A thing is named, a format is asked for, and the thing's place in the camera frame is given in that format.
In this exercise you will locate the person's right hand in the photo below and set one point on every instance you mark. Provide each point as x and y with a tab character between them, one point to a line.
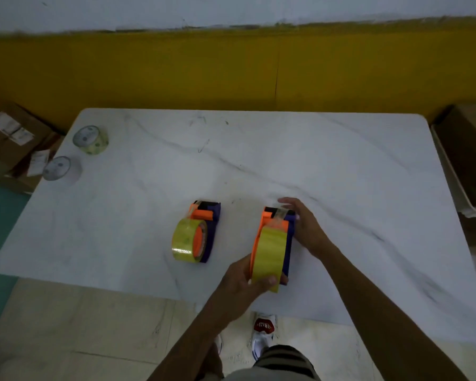
307	228

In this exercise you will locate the person's left hand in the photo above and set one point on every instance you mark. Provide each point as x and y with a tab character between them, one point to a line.
238	284

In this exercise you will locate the person's left thumb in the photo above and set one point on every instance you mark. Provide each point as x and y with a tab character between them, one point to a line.
266	283

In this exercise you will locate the person's right fingers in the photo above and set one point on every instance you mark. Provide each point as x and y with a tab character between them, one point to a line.
291	208

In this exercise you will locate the orange and blue tape dispenser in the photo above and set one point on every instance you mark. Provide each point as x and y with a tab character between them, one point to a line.
275	242
206	230

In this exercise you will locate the person's right forearm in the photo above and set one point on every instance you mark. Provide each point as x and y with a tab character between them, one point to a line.
384	313

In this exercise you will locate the person's left forearm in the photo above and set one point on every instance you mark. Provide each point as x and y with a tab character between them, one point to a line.
190	345

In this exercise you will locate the yellow tape roll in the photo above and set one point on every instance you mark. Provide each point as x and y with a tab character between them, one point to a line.
187	240
269	253

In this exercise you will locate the white shoe with red tongue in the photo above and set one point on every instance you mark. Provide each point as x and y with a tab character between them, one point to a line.
263	335

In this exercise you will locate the white marble table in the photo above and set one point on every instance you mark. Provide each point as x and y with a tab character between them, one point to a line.
238	218

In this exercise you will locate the striped shorts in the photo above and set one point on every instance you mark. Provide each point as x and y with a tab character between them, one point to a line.
277	363

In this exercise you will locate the clear tape roll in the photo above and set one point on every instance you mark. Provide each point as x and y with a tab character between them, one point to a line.
62	170
91	139

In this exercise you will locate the brown cardboard box with labels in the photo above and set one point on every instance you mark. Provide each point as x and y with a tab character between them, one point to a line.
12	142

